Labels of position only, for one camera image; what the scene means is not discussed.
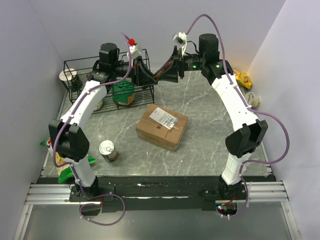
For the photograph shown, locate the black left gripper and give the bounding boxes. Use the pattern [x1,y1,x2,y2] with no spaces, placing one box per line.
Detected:
[112,56,158,87]

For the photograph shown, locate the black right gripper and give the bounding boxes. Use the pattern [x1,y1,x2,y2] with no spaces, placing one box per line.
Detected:
[157,46,205,84]

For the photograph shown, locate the red black utility knife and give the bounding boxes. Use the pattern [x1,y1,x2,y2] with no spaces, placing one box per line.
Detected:
[153,60,173,81]

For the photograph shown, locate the brown cardboard express box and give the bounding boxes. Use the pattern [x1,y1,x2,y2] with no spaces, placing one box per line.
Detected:
[135,103,189,152]

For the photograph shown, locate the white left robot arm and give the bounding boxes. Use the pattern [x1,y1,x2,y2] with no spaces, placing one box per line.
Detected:
[48,39,156,201]

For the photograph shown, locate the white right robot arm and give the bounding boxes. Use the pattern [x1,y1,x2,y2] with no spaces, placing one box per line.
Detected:
[153,32,268,200]

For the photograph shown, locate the green lid canister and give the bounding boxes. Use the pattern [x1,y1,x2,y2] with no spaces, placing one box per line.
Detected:
[111,80,135,106]

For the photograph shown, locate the black cone object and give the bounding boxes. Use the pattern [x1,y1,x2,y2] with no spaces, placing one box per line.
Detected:
[70,74,83,92]

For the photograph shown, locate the yellow Lays chips bag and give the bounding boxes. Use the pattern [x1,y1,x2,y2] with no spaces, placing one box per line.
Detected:
[233,70,252,90]

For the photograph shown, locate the white paper cup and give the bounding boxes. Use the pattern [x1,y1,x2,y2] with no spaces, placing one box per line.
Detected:
[58,68,78,89]

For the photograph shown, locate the silver tin can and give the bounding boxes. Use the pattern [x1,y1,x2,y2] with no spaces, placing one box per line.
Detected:
[98,140,119,163]

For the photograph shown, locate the Chobani yogurt cup right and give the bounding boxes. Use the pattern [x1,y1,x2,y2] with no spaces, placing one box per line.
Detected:
[244,92,261,108]

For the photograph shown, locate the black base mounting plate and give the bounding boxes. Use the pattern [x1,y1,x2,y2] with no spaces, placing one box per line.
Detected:
[68,174,277,217]

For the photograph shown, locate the green chips bag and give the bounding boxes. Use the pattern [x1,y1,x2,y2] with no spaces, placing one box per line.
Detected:
[40,138,97,184]

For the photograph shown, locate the black wire basket rack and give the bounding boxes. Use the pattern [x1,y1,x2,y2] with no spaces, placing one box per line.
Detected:
[63,56,155,114]

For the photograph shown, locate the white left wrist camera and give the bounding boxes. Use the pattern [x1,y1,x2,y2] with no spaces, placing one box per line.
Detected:
[127,38,142,60]

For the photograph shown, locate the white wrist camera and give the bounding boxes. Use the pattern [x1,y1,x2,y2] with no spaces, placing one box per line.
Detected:
[172,32,188,56]
[127,38,142,60]

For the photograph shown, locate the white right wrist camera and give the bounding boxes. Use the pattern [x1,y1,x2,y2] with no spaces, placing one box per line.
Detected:
[172,32,188,56]

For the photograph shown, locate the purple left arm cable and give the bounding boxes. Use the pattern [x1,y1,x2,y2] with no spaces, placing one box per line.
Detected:
[51,31,137,227]

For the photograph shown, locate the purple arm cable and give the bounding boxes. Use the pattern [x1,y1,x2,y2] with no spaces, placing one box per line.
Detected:
[51,31,137,227]
[184,14,291,221]

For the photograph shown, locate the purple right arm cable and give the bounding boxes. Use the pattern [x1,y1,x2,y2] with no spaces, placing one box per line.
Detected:
[184,14,291,221]

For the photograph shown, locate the aluminium frame rail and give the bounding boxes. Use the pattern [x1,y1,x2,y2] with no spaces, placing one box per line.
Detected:
[14,174,300,240]

